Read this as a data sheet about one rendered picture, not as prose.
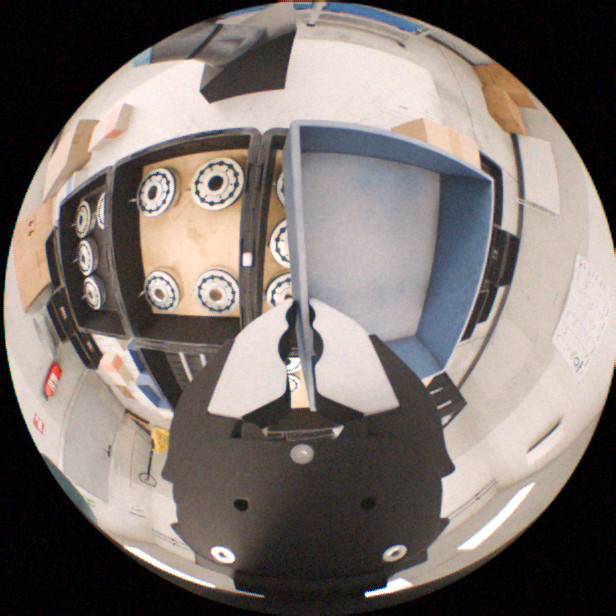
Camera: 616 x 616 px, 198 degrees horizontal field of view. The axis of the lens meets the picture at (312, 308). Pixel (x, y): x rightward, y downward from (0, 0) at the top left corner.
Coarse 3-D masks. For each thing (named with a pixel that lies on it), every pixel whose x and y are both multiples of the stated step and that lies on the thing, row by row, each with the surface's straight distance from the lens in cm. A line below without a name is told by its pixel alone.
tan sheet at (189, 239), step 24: (144, 168) 51; (192, 168) 44; (144, 216) 50; (168, 216) 46; (192, 216) 44; (216, 216) 42; (144, 240) 51; (168, 240) 47; (192, 240) 44; (216, 240) 43; (144, 264) 52; (168, 264) 49; (192, 264) 46; (216, 264) 44; (192, 288) 48; (168, 312) 55; (192, 312) 51
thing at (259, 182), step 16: (272, 128) 32; (288, 128) 32; (256, 176) 30; (256, 192) 30; (256, 208) 30; (256, 224) 31; (256, 240) 31; (256, 256) 32; (256, 272) 32; (256, 288) 34
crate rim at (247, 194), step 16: (224, 128) 33; (240, 128) 33; (256, 128) 32; (160, 144) 38; (176, 144) 36; (256, 144) 31; (128, 160) 42; (256, 160) 31; (112, 176) 45; (112, 192) 44; (112, 208) 44; (112, 224) 44; (240, 224) 31; (112, 240) 44; (240, 240) 31; (112, 256) 45; (240, 256) 32; (112, 272) 46; (240, 272) 33; (240, 288) 34; (240, 304) 35; (128, 320) 49; (240, 320) 37
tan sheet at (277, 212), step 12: (276, 156) 41; (276, 168) 40; (276, 180) 40; (276, 204) 40; (276, 216) 40; (264, 264) 43; (276, 264) 42; (264, 276) 43; (264, 288) 45; (264, 312) 48
